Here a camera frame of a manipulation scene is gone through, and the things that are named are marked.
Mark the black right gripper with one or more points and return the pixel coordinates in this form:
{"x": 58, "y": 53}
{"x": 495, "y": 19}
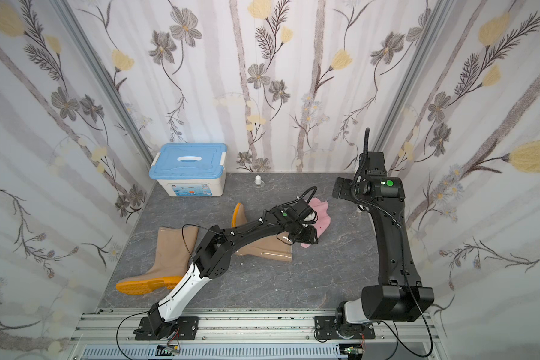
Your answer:
{"x": 342, "y": 188}

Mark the blue lid storage box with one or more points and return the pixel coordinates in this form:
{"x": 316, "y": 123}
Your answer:
{"x": 190, "y": 169}

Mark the aluminium front rail frame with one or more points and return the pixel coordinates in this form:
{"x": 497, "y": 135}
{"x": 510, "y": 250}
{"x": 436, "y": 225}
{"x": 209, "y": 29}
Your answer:
{"x": 403, "y": 340}

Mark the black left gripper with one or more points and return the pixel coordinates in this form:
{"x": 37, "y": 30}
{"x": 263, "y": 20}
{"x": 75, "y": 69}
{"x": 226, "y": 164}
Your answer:
{"x": 306, "y": 233}

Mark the white perforated cable tray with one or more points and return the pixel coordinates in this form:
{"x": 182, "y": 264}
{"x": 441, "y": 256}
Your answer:
{"x": 217, "y": 351}

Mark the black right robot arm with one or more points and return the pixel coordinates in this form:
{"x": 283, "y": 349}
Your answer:
{"x": 399, "y": 295}

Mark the tan rubber boot orange sole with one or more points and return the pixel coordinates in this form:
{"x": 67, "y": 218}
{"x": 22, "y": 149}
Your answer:
{"x": 273, "y": 247}

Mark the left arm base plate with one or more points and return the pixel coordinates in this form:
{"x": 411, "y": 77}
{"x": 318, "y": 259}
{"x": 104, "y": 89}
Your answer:
{"x": 184, "y": 329}

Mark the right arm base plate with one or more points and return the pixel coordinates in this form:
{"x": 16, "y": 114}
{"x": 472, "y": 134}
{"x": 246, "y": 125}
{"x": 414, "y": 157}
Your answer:
{"x": 332, "y": 328}

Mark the pink cloth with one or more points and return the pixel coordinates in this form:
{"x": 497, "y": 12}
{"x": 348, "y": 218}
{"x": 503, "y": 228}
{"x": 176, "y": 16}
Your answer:
{"x": 321, "y": 217}

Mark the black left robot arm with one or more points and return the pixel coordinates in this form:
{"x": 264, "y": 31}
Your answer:
{"x": 213, "y": 256}

